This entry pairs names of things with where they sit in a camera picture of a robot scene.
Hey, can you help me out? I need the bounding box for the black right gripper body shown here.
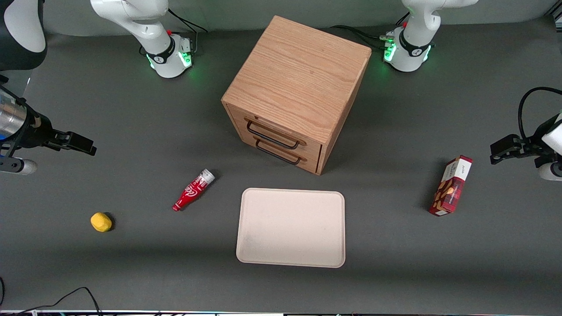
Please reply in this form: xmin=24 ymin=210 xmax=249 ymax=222
xmin=13 ymin=103 xmax=58 ymax=150

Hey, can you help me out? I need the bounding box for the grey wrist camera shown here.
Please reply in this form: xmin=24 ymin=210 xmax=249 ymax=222
xmin=0 ymin=157 xmax=38 ymax=176
xmin=539 ymin=161 xmax=562 ymax=182

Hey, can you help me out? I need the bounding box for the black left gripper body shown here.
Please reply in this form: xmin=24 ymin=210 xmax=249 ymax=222
xmin=520 ymin=135 xmax=556 ymax=168

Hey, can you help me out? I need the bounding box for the red cola bottle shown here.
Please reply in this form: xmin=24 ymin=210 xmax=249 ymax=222
xmin=172 ymin=169 xmax=216 ymax=212

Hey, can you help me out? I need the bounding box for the oak wooden drawer cabinet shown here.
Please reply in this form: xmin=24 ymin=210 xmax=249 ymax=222
xmin=221 ymin=15 xmax=372 ymax=176

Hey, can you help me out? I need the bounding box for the beige rectangular tray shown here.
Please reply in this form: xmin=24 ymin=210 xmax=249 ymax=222
xmin=236 ymin=188 xmax=346 ymax=268

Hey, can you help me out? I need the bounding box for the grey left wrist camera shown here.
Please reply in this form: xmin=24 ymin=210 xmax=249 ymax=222
xmin=539 ymin=161 xmax=562 ymax=182

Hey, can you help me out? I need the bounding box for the black right arm base cable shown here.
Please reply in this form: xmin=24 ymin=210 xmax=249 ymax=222
xmin=140 ymin=8 xmax=209 ymax=57

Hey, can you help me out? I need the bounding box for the black arm base cable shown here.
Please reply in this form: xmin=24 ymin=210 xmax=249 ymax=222
xmin=140 ymin=8 xmax=209 ymax=57
xmin=330 ymin=12 xmax=411 ymax=50

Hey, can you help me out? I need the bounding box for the yellow lemon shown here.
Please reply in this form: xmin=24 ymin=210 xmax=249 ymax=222
xmin=90 ymin=212 xmax=113 ymax=233

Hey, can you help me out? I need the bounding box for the wooden drawer with black handle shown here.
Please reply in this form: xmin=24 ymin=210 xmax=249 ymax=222
xmin=229 ymin=105 xmax=323 ymax=152
xmin=239 ymin=132 xmax=321 ymax=172

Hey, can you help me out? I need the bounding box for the thin black floor cable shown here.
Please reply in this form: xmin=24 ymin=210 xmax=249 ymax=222
xmin=0 ymin=276 xmax=104 ymax=316

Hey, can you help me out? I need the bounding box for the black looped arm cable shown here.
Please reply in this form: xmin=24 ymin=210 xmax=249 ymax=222
xmin=518 ymin=87 xmax=562 ymax=142

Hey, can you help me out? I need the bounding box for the red snack box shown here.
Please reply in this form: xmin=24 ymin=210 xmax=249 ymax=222
xmin=429 ymin=155 xmax=474 ymax=217

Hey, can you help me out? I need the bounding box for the black left arm base cable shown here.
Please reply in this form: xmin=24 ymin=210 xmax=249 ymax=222
xmin=330 ymin=12 xmax=411 ymax=50

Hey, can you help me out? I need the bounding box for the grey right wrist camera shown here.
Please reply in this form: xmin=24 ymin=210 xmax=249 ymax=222
xmin=0 ymin=157 xmax=38 ymax=176

